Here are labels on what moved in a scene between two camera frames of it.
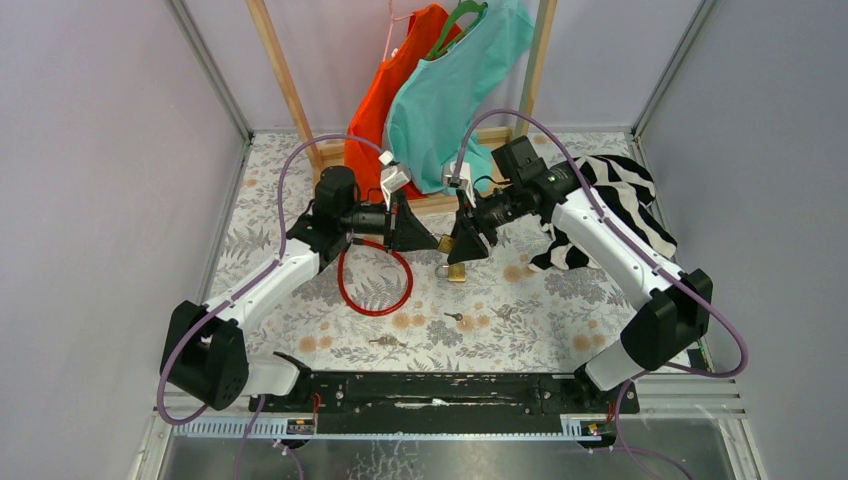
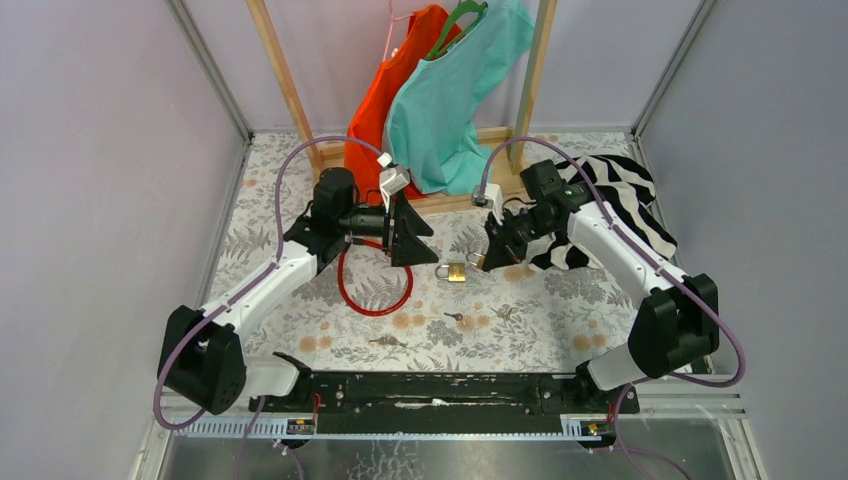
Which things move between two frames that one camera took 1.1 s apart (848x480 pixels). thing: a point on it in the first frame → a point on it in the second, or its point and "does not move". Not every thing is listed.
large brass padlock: x=455 y=272 does not move
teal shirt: x=435 y=99 does not move
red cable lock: x=341 y=287 does not move
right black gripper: x=467 y=245 → x=501 y=249
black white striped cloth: x=624 y=189 does not move
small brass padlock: x=446 y=243 → x=481 y=260
